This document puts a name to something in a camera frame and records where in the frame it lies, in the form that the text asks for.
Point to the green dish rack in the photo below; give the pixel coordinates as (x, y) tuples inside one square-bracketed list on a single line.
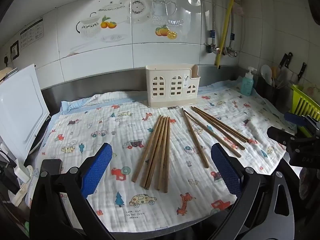
[(305, 102)]

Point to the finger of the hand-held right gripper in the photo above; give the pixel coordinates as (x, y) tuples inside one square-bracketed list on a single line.
[(277, 133), (295, 118)]

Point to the metal water valve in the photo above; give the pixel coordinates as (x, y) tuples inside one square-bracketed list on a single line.
[(230, 52), (212, 48)]

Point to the white power adapter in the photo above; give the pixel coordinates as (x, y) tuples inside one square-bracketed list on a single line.
[(18, 172)]

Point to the white plastic spoon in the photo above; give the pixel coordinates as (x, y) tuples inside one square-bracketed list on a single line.
[(266, 72)]

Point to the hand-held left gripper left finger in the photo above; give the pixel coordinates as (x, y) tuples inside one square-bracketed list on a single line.
[(96, 170)]

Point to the dark smartphone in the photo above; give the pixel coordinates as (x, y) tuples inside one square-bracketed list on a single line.
[(51, 166)]

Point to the cream plastic chopstick holder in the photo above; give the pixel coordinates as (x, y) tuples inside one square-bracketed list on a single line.
[(162, 97)]

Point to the white plastic cutting board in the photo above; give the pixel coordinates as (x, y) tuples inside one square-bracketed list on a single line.
[(20, 110)]

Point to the black framed wall socket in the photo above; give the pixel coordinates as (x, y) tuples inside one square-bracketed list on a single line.
[(15, 50)]

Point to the light wooden chopstick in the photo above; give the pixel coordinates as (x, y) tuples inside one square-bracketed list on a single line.
[(152, 151), (156, 152), (147, 148), (167, 155), (163, 153)]

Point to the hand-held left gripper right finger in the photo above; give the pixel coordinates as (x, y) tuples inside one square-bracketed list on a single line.
[(225, 170)]

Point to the tan spatula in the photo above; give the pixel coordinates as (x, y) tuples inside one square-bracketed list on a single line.
[(275, 72)]

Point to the white notice sticker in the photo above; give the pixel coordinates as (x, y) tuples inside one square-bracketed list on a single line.
[(31, 32)]

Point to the black utensil container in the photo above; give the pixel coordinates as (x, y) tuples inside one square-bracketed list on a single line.
[(270, 92)]

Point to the teal soap dispenser bottle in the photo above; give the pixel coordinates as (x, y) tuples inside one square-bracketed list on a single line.
[(247, 86)]

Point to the printed muslin cloth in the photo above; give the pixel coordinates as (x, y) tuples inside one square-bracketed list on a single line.
[(87, 120)]

